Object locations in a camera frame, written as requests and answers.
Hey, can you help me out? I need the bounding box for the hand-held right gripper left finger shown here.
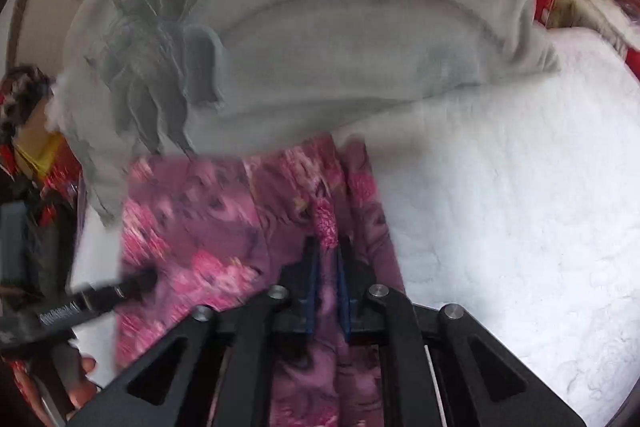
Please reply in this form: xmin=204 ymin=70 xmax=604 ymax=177
xmin=67 ymin=237 xmax=321 ymax=427

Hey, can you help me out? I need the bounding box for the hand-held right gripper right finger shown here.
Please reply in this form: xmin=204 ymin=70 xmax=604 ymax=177
xmin=336 ymin=234 xmax=588 ymax=427

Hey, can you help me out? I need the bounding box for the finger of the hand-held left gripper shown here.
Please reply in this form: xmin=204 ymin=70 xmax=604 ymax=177
xmin=112 ymin=269 xmax=159 ymax=301

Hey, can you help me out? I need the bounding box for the pink floral garment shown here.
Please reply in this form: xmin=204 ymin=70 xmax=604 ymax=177
xmin=114 ymin=132 xmax=407 ymax=427

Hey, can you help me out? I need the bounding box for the pile of clothes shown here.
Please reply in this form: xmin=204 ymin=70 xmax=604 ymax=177
xmin=0 ymin=64 xmax=57 ymax=138

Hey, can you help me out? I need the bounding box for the person's left hand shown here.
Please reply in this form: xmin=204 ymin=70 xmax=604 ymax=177
xmin=15 ymin=347 xmax=99 ymax=427

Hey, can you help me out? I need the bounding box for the cardboard box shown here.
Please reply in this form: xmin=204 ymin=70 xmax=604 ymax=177
xmin=14 ymin=107 xmax=67 ymax=174

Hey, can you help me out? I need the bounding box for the grey floral quilt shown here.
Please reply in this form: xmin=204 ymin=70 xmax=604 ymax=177
xmin=50 ymin=0 xmax=562 ymax=229

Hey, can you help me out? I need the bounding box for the cream fleece blanket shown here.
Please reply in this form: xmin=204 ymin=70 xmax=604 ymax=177
xmin=544 ymin=0 xmax=640 ymax=80

